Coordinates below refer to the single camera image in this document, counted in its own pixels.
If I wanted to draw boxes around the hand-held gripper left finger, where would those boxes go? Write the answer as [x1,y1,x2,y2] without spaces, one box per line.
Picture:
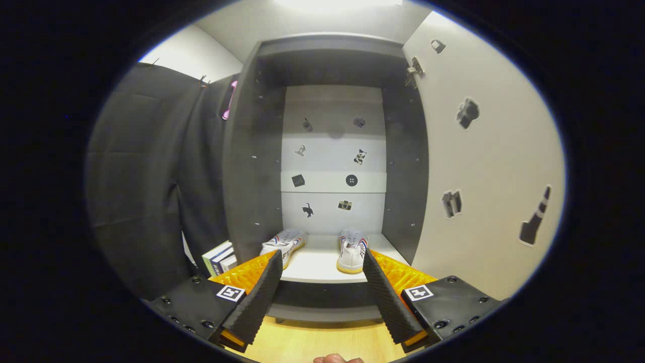
[146,250,284,353]

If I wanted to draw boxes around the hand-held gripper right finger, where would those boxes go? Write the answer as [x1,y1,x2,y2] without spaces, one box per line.
[362,249,504,354]

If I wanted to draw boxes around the white canvas shoe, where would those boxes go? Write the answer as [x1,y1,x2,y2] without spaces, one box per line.
[337,230,370,274]
[260,229,306,270]

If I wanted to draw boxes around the dark grey shoe cabinet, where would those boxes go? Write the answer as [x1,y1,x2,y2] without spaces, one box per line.
[222,33,430,323]

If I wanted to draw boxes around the large ceiling light panel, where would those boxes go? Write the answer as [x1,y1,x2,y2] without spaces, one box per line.
[275,0,404,8]

